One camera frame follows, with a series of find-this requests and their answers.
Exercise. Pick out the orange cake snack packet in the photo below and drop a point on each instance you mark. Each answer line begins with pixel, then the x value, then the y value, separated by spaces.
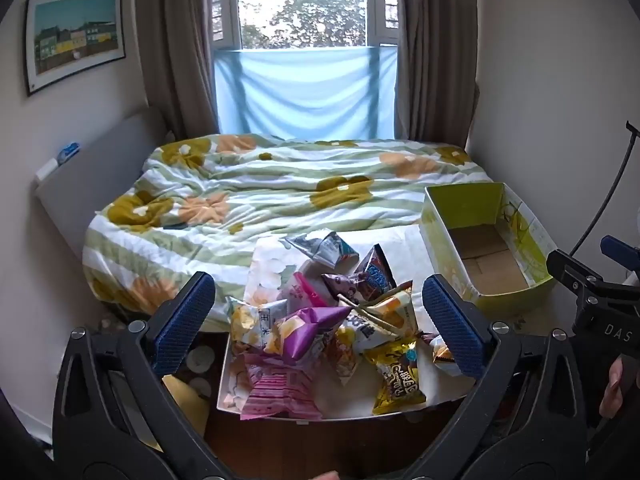
pixel 395 310

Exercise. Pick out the small blue packet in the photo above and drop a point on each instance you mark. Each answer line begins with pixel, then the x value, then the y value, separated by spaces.
pixel 69 152

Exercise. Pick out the white round object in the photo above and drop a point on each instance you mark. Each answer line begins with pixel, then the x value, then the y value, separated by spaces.
pixel 201 389
pixel 201 360

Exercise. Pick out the pale pink snack packet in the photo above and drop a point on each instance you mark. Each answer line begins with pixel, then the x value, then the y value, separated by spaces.
pixel 302 295

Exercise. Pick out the white floral tray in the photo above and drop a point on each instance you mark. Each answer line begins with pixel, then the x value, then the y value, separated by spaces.
pixel 400 252

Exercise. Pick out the yellow bag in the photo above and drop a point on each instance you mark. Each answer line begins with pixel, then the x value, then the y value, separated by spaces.
pixel 187 405

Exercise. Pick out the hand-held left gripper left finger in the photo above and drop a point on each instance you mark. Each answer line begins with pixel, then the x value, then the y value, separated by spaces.
pixel 184 322

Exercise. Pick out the light blue window cloth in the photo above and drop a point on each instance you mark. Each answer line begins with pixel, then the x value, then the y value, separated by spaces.
pixel 300 90

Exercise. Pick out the green cardboard box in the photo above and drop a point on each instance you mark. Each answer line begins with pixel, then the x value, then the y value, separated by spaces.
pixel 440 240

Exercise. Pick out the dark brown snack packet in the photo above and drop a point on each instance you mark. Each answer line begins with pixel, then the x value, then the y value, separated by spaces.
pixel 375 275

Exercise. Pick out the framed wall picture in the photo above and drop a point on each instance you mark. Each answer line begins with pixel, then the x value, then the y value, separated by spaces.
pixel 75 35

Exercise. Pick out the silver snack packet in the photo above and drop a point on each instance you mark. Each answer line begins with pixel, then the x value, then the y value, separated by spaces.
pixel 325 250

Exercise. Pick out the dark purple snack packet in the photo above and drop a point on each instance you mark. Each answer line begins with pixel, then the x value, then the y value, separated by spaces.
pixel 340 285

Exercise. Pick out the brown curtain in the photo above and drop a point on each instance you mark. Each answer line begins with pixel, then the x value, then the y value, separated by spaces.
pixel 170 35
pixel 435 60

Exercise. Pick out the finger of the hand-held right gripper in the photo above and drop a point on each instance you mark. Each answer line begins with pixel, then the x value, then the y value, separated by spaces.
pixel 565 266

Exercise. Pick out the small gold snack packet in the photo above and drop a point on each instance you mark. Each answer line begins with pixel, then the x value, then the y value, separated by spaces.
pixel 442 355

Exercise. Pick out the white black-print snack packet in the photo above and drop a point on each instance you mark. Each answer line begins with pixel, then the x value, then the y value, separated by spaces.
pixel 357 335

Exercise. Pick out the floral blanket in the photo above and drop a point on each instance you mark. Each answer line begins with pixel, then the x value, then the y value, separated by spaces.
pixel 250 195

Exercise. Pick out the person's right hand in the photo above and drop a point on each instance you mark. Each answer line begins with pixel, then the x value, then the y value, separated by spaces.
pixel 612 385

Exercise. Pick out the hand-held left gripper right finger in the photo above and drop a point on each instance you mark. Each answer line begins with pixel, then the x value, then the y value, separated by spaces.
pixel 452 325

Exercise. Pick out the window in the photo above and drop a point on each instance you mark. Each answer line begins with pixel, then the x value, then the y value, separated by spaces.
pixel 300 0

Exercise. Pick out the grey headboard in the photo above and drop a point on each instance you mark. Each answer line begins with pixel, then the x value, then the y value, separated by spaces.
pixel 100 175

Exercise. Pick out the yellow white snack packet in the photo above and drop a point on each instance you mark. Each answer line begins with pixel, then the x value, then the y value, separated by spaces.
pixel 250 322

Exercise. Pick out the small white box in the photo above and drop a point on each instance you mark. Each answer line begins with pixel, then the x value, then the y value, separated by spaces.
pixel 46 169

